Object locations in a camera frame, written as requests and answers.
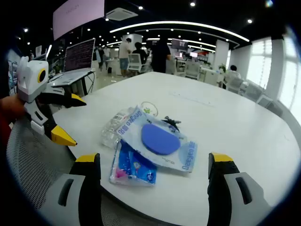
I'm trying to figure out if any blue tissue packet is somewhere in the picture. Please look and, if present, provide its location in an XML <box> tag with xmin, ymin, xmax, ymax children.
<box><xmin>109</xmin><ymin>138</ymin><xmax>158</xmax><ymax>186</ymax></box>

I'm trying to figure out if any person in red shirt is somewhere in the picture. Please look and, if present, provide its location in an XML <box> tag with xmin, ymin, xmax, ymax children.
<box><xmin>0</xmin><ymin>115</ymin><xmax>11</xmax><ymax>151</ymax></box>

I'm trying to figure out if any grey mesh chair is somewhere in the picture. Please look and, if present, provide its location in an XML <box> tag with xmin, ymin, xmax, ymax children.
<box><xmin>6</xmin><ymin>113</ymin><xmax>179</xmax><ymax>226</ymax></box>

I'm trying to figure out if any black laptop stand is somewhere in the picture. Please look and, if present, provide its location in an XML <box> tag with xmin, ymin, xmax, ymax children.
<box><xmin>51</xmin><ymin>70</ymin><xmax>97</xmax><ymax>97</ymax></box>

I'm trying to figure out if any black cable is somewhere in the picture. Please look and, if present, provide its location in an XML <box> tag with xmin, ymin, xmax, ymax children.
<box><xmin>161</xmin><ymin>115</ymin><xmax>185</xmax><ymax>139</ymax></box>

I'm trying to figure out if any person's left hand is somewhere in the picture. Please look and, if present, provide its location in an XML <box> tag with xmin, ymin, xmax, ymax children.
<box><xmin>0</xmin><ymin>96</ymin><xmax>26</xmax><ymax>123</ymax></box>

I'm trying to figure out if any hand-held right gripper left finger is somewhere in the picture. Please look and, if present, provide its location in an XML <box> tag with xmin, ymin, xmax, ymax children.
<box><xmin>39</xmin><ymin>152</ymin><xmax>103</xmax><ymax>226</ymax></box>

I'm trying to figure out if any clear plastic bottle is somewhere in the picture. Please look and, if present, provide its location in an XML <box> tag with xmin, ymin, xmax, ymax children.
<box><xmin>101</xmin><ymin>107</ymin><xmax>139</xmax><ymax>149</ymax></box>

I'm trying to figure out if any curved ceiling light strip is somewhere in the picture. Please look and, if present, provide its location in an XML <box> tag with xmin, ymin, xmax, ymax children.
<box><xmin>109</xmin><ymin>20</ymin><xmax>250</xmax><ymax>42</ymax></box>

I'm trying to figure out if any wall poster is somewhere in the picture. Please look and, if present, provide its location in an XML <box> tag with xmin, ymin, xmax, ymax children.
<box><xmin>7</xmin><ymin>58</ymin><xmax>19</xmax><ymax>95</ymax></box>

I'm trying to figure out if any wall monitor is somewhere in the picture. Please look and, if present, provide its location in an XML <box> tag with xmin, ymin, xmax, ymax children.
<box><xmin>171</xmin><ymin>39</ymin><xmax>189</xmax><ymax>50</ymax></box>

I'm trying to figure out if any window with blinds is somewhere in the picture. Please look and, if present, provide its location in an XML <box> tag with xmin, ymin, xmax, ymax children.
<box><xmin>248</xmin><ymin>39</ymin><xmax>273</xmax><ymax>89</ymax></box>

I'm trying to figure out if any ceiling air conditioner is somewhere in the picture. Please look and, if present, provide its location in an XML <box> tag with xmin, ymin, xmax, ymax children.
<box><xmin>105</xmin><ymin>8</ymin><xmax>139</xmax><ymax>22</ymax></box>

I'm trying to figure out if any blue pad packet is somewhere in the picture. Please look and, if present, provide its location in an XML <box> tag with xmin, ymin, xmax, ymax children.
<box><xmin>116</xmin><ymin>105</ymin><xmax>198</xmax><ymax>174</ymax></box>

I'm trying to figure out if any open laptop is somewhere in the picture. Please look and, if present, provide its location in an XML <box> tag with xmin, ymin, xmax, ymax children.
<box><xmin>49</xmin><ymin>37</ymin><xmax>96</xmax><ymax>87</ymax></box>

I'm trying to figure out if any pale hanging sign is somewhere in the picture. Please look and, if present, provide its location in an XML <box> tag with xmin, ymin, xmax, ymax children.
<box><xmin>52</xmin><ymin>0</ymin><xmax>105</xmax><ymax>41</ymax></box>

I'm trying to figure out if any large bright window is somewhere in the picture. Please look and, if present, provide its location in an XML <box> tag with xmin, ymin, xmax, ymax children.
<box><xmin>279</xmin><ymin>35</ymin><xmax>301</xmax><ymax>113</ymax></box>

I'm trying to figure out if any white tabletop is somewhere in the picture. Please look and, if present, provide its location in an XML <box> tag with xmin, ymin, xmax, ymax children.
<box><xmin>48</xmin><ymin>71</ymin><xmax>301</xmax><ymax>226</ymax></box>

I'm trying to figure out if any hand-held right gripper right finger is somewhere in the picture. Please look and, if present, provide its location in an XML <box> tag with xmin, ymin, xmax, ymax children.
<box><xmin>207</xmin><ymin>152</ymin><xmax>275</xmax><ymax>226</ymax></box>

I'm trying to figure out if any white office chair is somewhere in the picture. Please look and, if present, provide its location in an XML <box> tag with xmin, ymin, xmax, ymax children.
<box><xmin>256</xmin><ymin>93</ymin><xmax>275</xmax><ymax>109</ymax></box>
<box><xmin>127</xmin><ymin>53</ymin><xmax>144</xmax><ymax>74</ymax></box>
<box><xmin>184</xmin><ymin>60</ymin><xmax>200</xmax><ymax>80</ymax></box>
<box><xmin>225</xmin><ymin>76</ymin><xmax>245</xmax><ymax>95</ymax></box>

